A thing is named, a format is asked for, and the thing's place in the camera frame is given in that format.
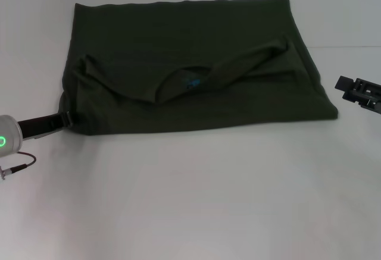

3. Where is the dark green FREE t-shirt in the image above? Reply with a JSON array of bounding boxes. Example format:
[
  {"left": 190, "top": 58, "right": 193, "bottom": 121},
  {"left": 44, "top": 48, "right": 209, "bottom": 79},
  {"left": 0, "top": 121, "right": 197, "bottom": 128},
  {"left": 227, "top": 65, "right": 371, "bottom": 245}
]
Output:
[{"left": 58, "top": 0, "right": 340, "bottom": 137}]

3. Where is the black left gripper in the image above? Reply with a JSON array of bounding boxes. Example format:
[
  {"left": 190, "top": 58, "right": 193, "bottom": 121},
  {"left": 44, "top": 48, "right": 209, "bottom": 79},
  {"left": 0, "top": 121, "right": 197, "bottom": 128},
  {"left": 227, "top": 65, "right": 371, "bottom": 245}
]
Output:
[{"left": 16, "top": 111, "right": 80, "bottom": 140}]

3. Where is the left arm cable with plug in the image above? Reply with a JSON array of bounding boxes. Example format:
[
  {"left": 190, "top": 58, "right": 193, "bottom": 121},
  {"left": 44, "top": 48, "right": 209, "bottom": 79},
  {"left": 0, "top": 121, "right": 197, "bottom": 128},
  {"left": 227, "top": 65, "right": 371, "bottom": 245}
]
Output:
[{"left": 0, "top": 151, "right": 38, "bottom": 181}]

